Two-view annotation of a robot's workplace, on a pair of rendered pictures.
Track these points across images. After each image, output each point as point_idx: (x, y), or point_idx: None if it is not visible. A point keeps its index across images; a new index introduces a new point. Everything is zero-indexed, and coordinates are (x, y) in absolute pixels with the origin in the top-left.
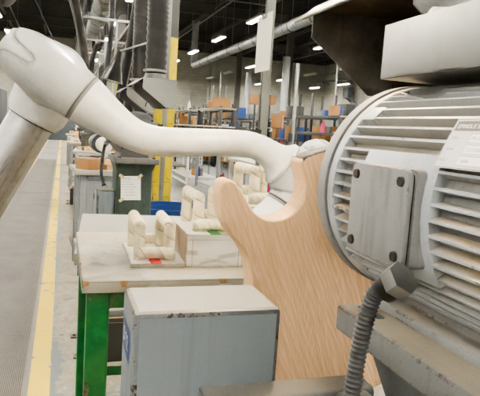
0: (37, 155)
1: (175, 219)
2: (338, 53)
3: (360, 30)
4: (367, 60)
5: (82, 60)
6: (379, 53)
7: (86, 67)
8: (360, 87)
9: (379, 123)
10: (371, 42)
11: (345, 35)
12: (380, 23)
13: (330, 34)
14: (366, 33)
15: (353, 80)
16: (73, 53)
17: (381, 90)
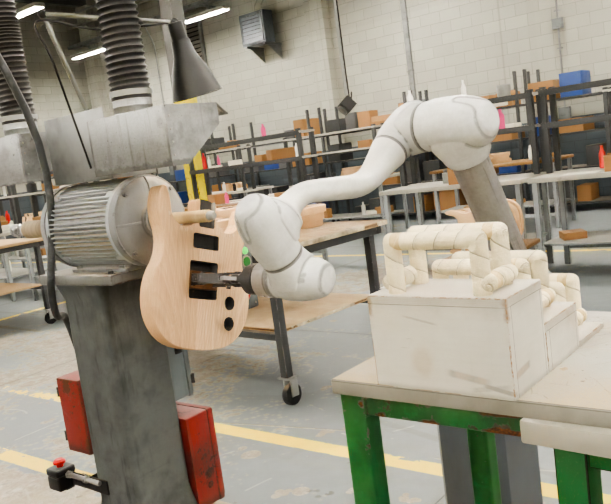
0: (466, 188)
1: (555, 302)
2: (204, 133)
3: (189, 115)
4: (187, 137)
5: (422, 113)
6: (179, 132)
7: (422, 117)
8: (192, 157)
9: None
10: (183, 123)
11: (199, 120)
12: (176, 108)
13: (208, 120)
14: (186, 117)
15: (197, 152)
16: (404, 113)
17: (179, 160)
